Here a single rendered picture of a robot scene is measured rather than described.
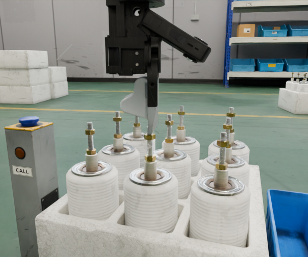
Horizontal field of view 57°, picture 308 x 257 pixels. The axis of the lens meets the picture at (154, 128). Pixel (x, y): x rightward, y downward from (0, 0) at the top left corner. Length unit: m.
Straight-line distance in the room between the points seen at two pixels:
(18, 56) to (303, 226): 2.88
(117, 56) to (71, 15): 5.80
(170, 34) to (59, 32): 5.92
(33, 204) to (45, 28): 5.91
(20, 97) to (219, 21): 3.77
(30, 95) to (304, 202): 2.79
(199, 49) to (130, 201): 0.27
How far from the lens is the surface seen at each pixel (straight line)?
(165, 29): 0.44
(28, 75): 3.18
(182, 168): 0.58
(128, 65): 0.43
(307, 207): 0.84
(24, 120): 0.64
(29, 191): 0.67
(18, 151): 0.65
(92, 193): 0.52
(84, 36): 6.09
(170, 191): 0.48
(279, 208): 0.84
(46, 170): 0.67
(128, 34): 0.45
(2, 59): 3.31
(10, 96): 3.31
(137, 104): 0.44
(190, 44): 0.44
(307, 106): 2.70
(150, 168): 0.48
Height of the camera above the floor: 0.45
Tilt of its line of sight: 14 degrees down
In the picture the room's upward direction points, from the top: straight up
